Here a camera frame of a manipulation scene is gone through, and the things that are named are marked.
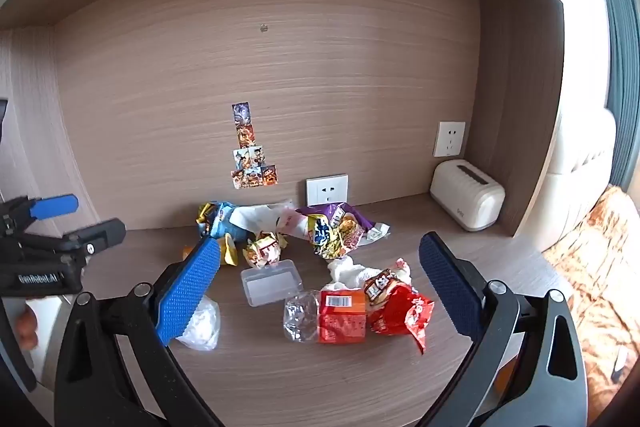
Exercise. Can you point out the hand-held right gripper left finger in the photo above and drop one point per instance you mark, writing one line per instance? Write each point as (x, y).
(190, 287)

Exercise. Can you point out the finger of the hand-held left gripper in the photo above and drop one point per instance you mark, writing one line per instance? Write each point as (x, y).
(100, 232)
(52, 207)

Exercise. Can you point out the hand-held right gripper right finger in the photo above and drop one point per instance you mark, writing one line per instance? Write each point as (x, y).
(450, 287)

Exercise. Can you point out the white plastic bag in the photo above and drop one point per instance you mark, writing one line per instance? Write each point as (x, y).
(202, 327)

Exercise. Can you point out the yellow wrapper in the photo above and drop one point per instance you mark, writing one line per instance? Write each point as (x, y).
(230, 252)

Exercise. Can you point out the blue snack packet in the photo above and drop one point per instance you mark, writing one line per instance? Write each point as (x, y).
(222, 221)

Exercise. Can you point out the small yellow red snack packet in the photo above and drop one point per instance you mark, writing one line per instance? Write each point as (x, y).
(262, 252)

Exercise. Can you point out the clear plastic box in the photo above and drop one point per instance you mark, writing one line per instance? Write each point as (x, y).
(272, 282)

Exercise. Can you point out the silver wrapper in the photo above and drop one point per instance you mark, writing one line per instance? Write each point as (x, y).
(377, 231)

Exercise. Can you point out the white paper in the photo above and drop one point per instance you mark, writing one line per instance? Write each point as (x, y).
(260, 217)

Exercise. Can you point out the white tissue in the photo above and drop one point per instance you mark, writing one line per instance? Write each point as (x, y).
(350, 272)

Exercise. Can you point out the orange carton box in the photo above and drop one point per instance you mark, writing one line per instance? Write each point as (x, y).
(342, 319)

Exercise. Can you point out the clear plastic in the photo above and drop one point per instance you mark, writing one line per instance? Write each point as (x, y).
(300, 317)

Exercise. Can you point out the pink white wrapper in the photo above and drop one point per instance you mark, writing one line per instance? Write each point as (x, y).
(294, 223)

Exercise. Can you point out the yellow colourful snack packet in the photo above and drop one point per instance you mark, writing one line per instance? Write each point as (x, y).
(327, 236)

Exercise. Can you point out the purple snack packet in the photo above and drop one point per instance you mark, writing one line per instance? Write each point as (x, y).
(325, 208)

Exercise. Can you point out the person's left hand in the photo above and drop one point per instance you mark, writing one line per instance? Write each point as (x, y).
(26, 329)

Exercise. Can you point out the cream ribbed tabletop box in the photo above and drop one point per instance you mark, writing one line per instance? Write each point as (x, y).
(465, 197)

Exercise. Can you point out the bed with orange cover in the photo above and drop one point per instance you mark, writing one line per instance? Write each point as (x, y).
(600, 287)

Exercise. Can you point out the cream padded bed headboard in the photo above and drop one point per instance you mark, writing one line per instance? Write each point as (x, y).
(580, 187)

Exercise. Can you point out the teal curtain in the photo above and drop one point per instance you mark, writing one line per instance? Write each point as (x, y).
(625, 57)

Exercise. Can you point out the cluster of cartoon wall stickers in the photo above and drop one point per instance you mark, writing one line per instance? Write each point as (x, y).
(250, 157)

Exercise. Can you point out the white wall socket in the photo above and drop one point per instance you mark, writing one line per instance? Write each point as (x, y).
(327, 191)
(449, 138)

